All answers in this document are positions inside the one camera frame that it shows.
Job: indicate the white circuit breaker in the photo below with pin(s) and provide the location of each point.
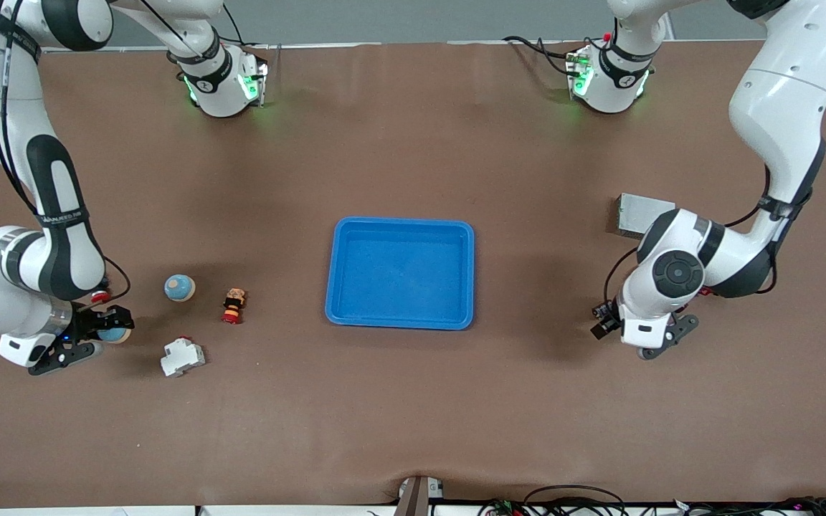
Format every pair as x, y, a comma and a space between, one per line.
182, 357

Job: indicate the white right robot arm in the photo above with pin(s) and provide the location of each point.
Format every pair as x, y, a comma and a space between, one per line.
62, 244

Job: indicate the brown paper table cover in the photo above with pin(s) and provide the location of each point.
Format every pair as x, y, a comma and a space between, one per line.
413, 401

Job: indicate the red mushroom button black base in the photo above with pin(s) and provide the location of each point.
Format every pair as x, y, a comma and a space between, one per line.
101, 296

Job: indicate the metal camera post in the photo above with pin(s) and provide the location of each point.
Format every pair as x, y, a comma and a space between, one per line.
413, 498

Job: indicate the silver metal box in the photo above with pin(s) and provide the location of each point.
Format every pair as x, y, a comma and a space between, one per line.
635, 208

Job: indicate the blue round bell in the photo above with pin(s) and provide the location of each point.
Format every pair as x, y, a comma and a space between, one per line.
113, 335
180, 287

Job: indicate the blue plastic tray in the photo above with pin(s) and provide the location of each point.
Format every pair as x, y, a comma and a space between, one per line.
413, 272

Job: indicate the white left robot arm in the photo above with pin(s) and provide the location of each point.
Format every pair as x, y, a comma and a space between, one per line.
779, 93

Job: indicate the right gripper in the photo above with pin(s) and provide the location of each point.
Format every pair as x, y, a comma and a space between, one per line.
87, 322

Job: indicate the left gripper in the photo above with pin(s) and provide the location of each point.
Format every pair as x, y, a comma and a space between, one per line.
605, 322

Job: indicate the orange red push button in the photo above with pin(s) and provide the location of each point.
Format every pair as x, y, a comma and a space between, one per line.
234, 305

